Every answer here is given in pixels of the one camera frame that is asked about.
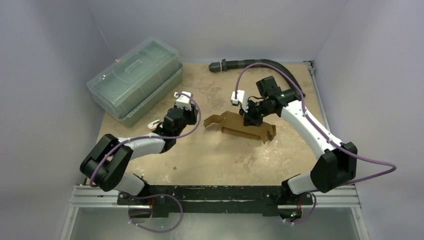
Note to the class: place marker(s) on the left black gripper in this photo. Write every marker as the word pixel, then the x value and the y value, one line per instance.
pixel 192 114

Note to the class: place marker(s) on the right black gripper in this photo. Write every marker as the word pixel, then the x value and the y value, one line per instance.
pixel 250 119

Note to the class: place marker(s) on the brown cardboard box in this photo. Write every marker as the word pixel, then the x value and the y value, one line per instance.
pixel 232 123

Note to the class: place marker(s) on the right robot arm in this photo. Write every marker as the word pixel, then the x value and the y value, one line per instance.
pixel 336 164

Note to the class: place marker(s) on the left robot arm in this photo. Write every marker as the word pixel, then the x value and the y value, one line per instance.
pixel 107 162

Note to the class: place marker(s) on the clear plastic storage box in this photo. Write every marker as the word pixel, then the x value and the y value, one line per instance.
pixel 137 81

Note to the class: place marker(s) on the pink white small tool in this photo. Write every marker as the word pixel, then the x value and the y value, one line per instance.
pixel 153 125

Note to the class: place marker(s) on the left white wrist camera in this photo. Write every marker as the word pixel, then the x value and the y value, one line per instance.
pixel 183 100

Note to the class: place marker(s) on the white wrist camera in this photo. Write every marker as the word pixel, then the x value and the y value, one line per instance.
pixel 183 100
pixel 240 99

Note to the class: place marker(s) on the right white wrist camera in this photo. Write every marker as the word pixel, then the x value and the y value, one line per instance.
pixel 240 99

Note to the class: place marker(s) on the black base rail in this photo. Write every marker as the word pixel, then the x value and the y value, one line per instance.
pixel 267 200

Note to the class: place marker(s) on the aluminium frame profile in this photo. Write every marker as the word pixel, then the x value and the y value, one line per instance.
pixel 84 196

